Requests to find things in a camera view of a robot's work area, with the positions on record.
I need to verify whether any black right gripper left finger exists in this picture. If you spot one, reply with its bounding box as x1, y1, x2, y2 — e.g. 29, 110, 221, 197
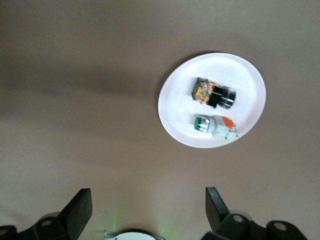
0, 188, 93, 240

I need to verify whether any white green push-button switch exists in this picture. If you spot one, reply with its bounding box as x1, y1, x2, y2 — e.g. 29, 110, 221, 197
193, 115, 242, 141

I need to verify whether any pink round plate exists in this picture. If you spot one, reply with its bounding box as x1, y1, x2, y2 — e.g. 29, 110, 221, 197
157, 51, 267, 150

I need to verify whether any black orange push-button switch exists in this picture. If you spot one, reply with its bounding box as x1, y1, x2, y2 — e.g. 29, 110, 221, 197
190, 76, 237, 111

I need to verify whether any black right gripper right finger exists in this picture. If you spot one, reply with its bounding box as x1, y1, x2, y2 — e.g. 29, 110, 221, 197
199, 186, 308, 240

